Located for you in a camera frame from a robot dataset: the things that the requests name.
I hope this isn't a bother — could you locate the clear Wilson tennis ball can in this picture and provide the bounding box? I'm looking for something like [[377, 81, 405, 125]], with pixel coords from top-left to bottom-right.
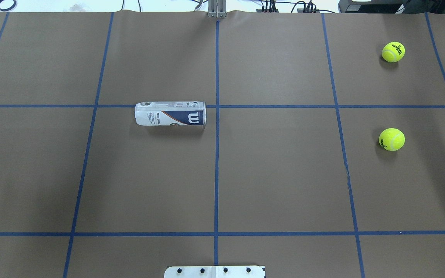
[[134, 102, 207, 126]]

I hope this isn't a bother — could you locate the yellow tennis ball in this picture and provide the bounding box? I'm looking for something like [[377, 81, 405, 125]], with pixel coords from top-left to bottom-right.
[[381, 42, 406, 62], [379, 128, 406, 151]]

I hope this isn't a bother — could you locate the blue tape roll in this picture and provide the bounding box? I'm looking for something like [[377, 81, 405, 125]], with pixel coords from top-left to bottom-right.
[[0, 0, 18, 12]]

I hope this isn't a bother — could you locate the aluminium frame post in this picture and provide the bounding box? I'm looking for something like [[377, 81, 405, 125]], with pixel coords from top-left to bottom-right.
[[207, 0, 227, 19]]

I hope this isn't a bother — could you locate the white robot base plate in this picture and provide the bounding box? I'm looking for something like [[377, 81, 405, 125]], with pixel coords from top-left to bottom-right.
[[164, 265, 266, 278]]

